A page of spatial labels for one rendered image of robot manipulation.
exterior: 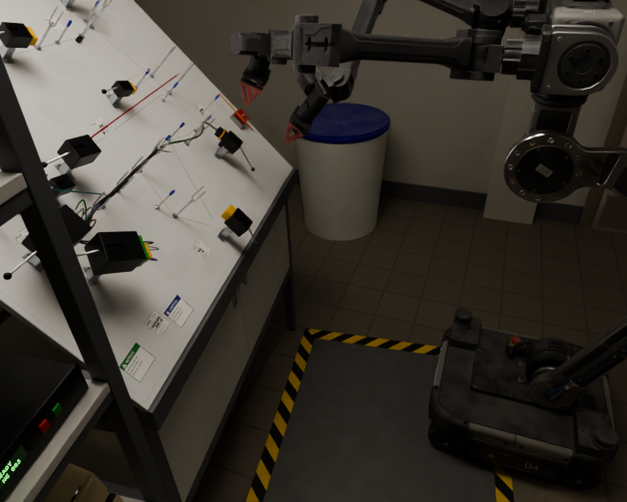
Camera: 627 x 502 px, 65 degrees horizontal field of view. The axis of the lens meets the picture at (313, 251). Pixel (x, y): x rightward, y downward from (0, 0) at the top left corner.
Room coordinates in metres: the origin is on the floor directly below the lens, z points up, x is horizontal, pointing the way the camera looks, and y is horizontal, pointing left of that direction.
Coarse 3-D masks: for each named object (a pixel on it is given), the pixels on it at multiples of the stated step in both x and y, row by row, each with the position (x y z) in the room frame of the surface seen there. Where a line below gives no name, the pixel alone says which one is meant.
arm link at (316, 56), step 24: (312, 24) 1.02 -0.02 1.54; (336, 24) 0.98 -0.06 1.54; (312, 48) 1.01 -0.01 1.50; (336, 48) 0.98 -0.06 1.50; (360, 48) 0.99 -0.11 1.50; (384, 48) 1.01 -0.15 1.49; (408, 48) 1.03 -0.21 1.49; (432, 48) 1.05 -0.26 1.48; (456, 48) 1.07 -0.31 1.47; (456, 72) 1.09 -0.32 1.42; (480, 72) 1.08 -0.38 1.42
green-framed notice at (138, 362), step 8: (136, 344) 0.78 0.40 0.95; (136, 352) 0.77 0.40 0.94; (144, 352) 0.78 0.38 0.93; (128, 360) 0.74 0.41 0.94; (136, 360) 0.75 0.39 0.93; (144, 360) 0.76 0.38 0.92; (152, 360) 0.77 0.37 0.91; (120, 368) 0.72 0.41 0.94; (128, 368) 0.72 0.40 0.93; (136, 368) 0.73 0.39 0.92; (144, 368) 0.74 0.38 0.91; (136, 376) 0.72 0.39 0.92; (144, 376) 0.72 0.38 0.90
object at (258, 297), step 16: (272, 240) 1.59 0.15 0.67; (256, 256) 1.41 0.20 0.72; (272, 256) 1.57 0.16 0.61; (288, 256) 1.77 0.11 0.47; (256, 272) 1.40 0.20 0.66; (272, 272) 1.55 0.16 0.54; (240, 288) 1.25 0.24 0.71; (256, 288) 1.38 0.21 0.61; (272, 288) 1.54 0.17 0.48; (256, 304) 1.36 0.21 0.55; (272, 304) 1.52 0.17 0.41; (256, 320) 1.34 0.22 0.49; (256, 336) 1.32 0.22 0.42
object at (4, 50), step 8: (8, 24) 1.26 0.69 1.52; (16, 24) 1.28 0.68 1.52; (24, 24) 1.30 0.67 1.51; (0, 32) 1.24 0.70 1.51; (8, 32) 1.24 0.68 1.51; (16, 32) 1.26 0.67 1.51; (24, 32) 1.28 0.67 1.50; (8, 40) 1.24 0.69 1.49; (16, 40) 1.25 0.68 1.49; (24, 40) 1.27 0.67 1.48; (0, 48) 1.28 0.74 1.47; (8, 48) 1.27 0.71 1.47; (24, 48) 1.28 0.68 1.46; (8, 56) 1.28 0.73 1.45
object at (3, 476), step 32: (0, 352) 0.60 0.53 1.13; (0, 384) 0.53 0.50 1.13; (32, 384) 0.52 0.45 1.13; (64, 384) 0.53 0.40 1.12; (0, 416) 0.46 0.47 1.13; (32, 416) 0.46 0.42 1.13; (64, 416) 0.50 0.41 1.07; (0, 448) 0.41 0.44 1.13; (32, 448) 0.44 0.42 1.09; (0, 480) 0.38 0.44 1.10
